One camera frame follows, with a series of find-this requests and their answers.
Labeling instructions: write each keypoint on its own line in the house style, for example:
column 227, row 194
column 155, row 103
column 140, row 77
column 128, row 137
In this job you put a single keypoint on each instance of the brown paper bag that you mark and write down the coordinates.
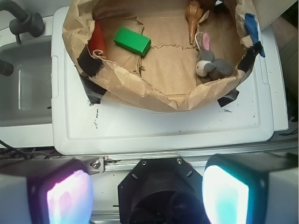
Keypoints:
column 164, row 80

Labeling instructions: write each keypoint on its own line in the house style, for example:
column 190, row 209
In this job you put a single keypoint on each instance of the orange toy carrot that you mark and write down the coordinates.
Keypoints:
column 96, row 44

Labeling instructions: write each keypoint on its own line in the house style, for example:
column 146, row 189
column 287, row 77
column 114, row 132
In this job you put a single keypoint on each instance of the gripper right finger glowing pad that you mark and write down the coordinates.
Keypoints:
column 252, row 188

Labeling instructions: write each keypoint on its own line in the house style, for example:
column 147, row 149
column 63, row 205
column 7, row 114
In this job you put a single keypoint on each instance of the black tape patch right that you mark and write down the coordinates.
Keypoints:
column 248, row 60

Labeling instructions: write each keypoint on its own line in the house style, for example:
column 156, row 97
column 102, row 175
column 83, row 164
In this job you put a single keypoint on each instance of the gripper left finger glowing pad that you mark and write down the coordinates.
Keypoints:
column 39, row 191

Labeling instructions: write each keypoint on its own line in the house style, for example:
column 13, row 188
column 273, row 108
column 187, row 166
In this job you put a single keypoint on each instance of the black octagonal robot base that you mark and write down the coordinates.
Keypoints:
column 162, row 191

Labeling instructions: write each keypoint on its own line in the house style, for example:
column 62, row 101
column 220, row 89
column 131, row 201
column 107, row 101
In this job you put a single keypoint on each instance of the black tape patch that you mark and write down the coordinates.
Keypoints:
column 248, row 60
column 88, row 64

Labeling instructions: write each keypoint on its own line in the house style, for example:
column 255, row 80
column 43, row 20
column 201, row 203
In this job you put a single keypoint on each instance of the gray plush bunny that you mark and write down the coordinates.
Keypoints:
column 209, row 68

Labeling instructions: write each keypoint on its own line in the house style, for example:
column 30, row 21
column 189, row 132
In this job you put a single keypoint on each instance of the aluminium rail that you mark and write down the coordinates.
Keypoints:
column 197, row 157

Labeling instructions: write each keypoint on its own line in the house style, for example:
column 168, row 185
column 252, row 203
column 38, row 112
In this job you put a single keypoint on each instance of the green rectangular block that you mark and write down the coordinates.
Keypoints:
column 132, row 41

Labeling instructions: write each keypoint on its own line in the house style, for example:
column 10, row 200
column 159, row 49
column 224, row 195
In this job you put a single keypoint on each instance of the blue tape strip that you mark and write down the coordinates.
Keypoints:
column 252, row 29

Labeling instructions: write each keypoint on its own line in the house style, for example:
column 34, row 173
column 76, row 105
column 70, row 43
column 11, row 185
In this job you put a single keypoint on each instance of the black tape patch left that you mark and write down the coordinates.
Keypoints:
column 88, row 64

